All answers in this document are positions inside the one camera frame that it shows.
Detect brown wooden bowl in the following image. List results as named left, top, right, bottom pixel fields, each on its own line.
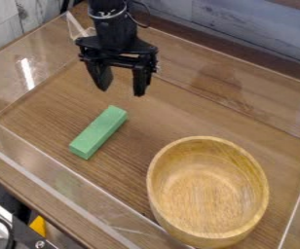
left=146, top=136, right=270, bottom=249

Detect clear acrylic corner bracket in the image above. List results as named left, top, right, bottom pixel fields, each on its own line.
left=65, top=12, right=96, bottom=40

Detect yellow and black device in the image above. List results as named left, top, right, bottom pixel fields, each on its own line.
left=0, top=185, right=84, bottom=249

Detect green rectangular block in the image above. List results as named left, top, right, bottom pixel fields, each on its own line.
left=69, top=106, right=127, bottom=160

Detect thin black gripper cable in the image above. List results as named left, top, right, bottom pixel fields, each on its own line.
left=127, top=0, right=152, bottom=29

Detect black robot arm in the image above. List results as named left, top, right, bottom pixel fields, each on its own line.
left=75, top=0, right=159, bottom=96

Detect clear acrylic enclosure walls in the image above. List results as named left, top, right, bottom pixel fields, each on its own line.
left=0, top=15, right=300, bottom=249

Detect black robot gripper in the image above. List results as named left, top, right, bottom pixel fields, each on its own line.
left=73, top=14, right=160, bottom=98

